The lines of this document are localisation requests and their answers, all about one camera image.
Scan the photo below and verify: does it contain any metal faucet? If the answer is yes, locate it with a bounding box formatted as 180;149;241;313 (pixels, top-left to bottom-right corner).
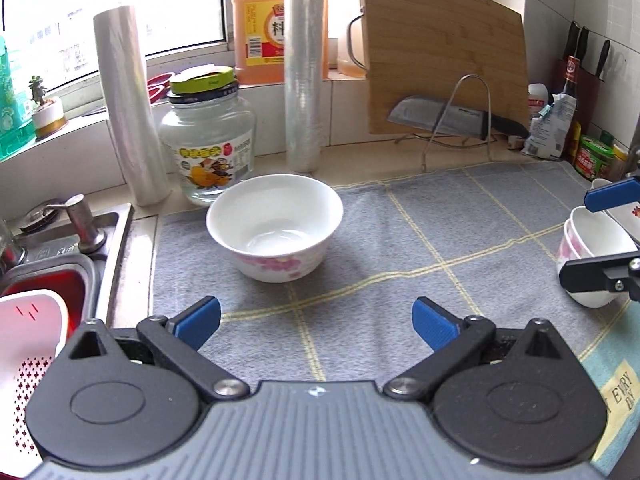
0;217;26;277

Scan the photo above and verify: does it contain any grey blue checked dish towel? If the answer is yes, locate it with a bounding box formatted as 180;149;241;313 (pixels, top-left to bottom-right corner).
150;160;640;477

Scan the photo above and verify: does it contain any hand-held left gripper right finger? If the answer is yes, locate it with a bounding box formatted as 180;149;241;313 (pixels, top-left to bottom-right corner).
383;297;568;402

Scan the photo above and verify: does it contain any black handled kitchen knife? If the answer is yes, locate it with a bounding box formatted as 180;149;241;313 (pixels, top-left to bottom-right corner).
386;95;530;140

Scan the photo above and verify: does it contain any short plastic wrap roll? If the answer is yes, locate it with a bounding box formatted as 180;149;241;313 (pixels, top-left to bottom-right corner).
93;6;174;207

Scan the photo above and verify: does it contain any window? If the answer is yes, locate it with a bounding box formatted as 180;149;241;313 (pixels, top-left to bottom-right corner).
0;0;361;81

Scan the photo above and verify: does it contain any steel sink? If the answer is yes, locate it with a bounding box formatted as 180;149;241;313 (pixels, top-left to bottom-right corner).
0;200;136;343

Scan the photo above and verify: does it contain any brown knife block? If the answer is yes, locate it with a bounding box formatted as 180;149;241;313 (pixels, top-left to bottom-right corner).
552;55;614;162

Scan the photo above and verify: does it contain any white printed bag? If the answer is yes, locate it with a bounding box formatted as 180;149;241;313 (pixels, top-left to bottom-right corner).
521;92;576;160

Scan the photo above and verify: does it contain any white plate with fruit print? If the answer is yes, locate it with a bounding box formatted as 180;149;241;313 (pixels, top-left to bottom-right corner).
590;178;640;242

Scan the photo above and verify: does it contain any red white packet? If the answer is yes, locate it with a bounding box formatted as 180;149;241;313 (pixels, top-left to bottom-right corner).
527;97;549;134

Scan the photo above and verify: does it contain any red basin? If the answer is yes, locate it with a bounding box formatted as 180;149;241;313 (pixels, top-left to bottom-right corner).
0;267;89;342

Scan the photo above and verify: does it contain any green dish soap bottle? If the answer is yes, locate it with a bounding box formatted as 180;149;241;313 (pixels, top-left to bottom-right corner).
0;35;36;162

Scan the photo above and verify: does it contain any red dish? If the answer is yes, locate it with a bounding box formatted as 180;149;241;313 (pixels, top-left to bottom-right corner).
146;72;175;106

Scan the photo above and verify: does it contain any yellow lidded spice jar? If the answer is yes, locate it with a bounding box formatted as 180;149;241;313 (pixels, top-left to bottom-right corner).
610;142;630;181

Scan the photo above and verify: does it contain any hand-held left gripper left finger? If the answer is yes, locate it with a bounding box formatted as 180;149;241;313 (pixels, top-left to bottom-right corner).
64;296;251;402

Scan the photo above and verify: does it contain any dark soy sauce bottle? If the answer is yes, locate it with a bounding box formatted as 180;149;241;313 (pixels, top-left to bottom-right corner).
562;55;584;162

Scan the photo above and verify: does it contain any metal wire stand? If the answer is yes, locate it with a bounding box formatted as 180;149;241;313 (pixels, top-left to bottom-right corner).
395;74;499;171

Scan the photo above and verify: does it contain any tall plastic wrap roll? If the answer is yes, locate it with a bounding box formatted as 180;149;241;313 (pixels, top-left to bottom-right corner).
282;0;327;174

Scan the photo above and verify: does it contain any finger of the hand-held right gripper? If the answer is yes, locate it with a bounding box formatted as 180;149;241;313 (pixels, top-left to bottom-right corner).
559;252;640;303
584;170;640;213

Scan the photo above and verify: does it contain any metal soap dispenser pump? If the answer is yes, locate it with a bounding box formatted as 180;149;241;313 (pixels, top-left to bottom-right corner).
62;194;109;256

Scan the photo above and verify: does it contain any orange cooking wine jug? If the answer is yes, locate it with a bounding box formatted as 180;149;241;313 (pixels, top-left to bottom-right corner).
231;0;331;86

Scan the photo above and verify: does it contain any yellow squeeze bottle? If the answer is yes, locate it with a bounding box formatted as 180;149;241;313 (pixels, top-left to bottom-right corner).
569;120;584;162

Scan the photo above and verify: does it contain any glass jar with green lid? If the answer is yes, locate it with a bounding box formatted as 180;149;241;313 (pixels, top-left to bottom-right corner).
159;66;257;206

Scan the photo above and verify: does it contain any green lidded sauce jar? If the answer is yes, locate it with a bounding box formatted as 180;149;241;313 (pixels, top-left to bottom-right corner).
573;135;616;182

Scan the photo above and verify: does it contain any white pink colander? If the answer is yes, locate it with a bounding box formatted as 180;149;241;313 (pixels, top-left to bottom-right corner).
0;289;70;479

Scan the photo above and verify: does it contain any bamboo cutting board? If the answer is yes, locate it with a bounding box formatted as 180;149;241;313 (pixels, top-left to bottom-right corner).
346;0;531;136

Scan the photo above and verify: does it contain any small potted plant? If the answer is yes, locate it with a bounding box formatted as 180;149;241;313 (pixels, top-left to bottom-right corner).
27;75;69;139

